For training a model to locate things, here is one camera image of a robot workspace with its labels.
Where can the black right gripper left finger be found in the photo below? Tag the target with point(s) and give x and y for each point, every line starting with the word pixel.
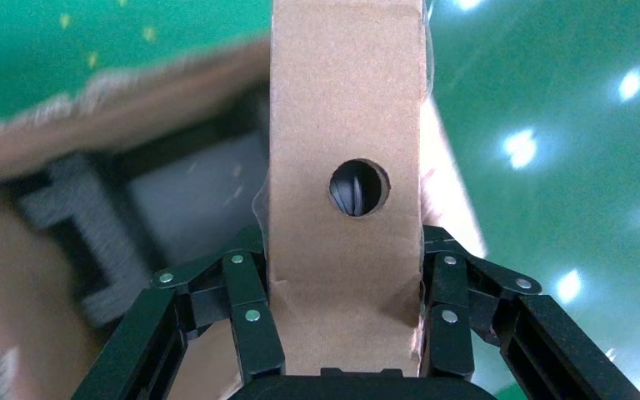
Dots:
pixel 149 331

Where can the large open cardboard carton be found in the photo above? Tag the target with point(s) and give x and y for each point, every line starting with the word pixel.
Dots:
pixel 22 287

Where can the small brown cardboard box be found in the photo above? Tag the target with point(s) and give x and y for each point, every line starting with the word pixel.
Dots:
pixel 347 99

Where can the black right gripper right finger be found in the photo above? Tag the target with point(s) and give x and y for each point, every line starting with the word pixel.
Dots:
pixel 552 342

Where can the large green table cloth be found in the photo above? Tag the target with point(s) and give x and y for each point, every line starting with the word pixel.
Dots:
pixel 77 50

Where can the black foam insert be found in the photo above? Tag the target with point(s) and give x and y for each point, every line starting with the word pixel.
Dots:
pixel 88 221

